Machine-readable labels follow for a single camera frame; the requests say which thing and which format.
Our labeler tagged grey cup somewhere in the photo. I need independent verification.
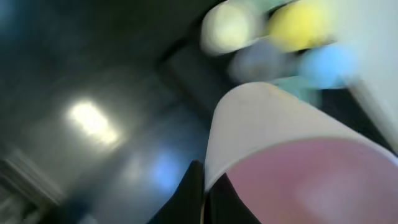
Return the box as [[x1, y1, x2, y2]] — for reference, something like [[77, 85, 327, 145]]
[[228, 39, 299, 84]]

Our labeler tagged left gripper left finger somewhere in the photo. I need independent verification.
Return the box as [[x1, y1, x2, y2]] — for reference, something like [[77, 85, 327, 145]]
[[147, 160, 205, 224]]

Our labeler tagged green cup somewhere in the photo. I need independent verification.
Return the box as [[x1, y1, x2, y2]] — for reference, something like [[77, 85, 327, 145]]
[[270, 76, 323, 108]]

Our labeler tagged cream cup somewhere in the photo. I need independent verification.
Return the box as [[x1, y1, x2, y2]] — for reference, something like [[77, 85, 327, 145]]
[[200, 1, 265, 57]]

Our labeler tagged black tray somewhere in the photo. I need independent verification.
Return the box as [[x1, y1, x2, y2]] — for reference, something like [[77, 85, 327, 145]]
[[157, 37, 392, 153]]

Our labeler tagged blue cup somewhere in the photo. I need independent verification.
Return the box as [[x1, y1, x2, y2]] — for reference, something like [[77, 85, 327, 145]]
[[298, 43, 358, 90]]

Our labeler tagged pink cup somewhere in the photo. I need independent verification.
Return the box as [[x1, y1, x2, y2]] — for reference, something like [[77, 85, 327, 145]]
[[203, 81, 398, 224]]

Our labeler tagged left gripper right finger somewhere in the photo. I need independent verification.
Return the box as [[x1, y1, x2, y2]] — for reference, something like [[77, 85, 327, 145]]
[[205, 173, 262, 224]]

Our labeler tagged yellow cup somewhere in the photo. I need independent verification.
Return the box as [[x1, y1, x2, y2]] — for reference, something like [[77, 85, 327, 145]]
[[267, 0, 338, 53]]

